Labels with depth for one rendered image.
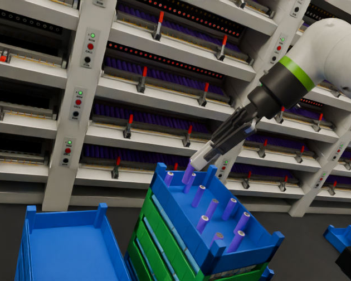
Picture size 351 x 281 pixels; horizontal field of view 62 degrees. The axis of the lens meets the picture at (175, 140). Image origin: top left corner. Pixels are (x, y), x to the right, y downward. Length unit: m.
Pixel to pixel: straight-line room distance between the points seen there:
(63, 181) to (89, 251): 0.45
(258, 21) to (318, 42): 0.59
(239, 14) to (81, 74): 0.59
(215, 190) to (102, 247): 0.36
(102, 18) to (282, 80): 0.59
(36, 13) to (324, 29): 0.75
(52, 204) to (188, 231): 0.72
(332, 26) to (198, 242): 0.50
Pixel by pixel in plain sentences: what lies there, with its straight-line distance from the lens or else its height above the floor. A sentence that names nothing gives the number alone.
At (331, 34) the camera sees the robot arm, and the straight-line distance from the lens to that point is 0.64.
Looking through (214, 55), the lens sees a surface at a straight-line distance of 1.18.
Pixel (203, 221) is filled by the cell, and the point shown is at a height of 0.46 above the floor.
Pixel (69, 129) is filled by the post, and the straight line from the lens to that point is 1.09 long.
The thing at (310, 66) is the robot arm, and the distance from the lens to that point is 0.64.
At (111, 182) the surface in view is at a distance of 1.24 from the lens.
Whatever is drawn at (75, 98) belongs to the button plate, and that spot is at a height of 0.49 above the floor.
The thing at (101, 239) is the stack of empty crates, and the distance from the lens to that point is 0.86.
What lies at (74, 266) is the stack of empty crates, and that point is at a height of 0.24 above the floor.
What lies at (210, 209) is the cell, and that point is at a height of 0.45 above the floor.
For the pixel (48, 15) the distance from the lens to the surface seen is 0.99.
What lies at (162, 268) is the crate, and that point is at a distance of 0.79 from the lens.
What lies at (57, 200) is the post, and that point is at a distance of 1.26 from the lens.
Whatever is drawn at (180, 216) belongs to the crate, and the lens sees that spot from 0.70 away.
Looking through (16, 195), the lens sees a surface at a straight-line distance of 1.30.
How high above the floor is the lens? 0.84
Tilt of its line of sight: 22 degrees down
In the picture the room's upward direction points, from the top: 20 degrees clockwise
